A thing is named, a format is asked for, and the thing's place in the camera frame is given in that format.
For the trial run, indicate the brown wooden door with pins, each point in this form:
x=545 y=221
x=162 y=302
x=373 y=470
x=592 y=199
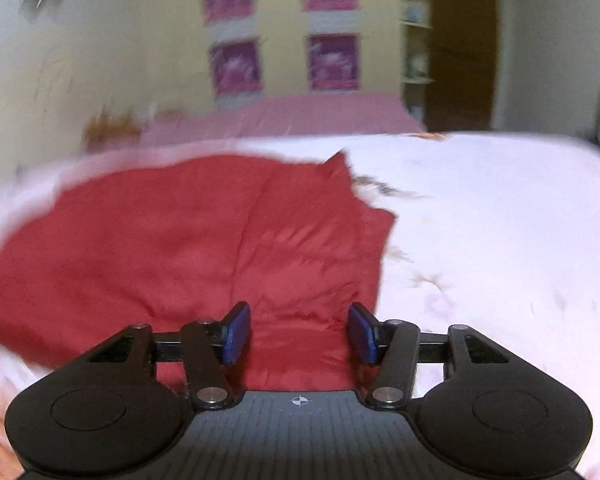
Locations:
x=462 y=45

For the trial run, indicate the cream corner shelf unit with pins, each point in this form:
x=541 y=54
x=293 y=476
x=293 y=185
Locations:
x=417 y=35

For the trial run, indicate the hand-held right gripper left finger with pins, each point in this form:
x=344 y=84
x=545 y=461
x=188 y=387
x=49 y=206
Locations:
x=236 y=332

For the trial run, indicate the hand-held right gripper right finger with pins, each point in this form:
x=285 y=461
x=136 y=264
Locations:
x=362 y=332

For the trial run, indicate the floral pink bed sheet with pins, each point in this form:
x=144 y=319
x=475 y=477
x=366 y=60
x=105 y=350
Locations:
x=490 y=220

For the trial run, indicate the pink striped blanket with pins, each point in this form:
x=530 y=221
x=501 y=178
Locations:
x=300 y=117

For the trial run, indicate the brown leather bag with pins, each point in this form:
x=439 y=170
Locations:
x=112 y=127

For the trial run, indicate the cream wardrobe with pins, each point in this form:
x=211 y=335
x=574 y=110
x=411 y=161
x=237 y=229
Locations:
x=280 y=25

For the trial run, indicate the red down jacket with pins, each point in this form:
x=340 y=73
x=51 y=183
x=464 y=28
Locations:
x=155 y=250

